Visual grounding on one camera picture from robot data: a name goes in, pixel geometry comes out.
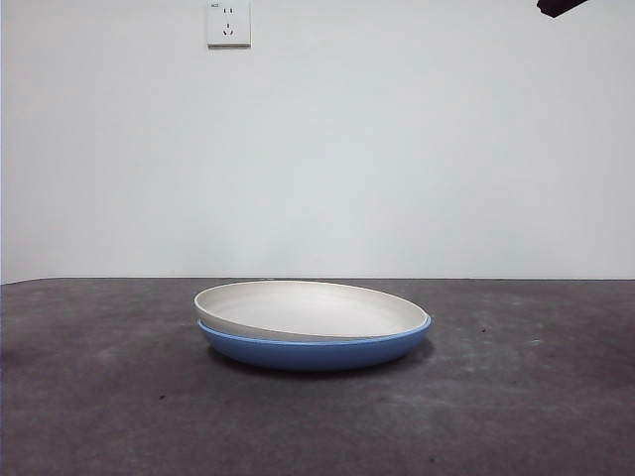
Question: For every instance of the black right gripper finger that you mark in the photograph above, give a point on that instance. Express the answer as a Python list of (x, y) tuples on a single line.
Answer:
[(560, 7)]

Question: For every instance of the white round plate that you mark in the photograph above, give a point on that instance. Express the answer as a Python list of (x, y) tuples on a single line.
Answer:
[(307, 310)]

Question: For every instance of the blue round plate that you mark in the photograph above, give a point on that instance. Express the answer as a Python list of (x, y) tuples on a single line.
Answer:
[(317, 354)]

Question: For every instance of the white wall socket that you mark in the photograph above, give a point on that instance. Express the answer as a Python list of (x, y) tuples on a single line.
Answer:
[(228, 22)]

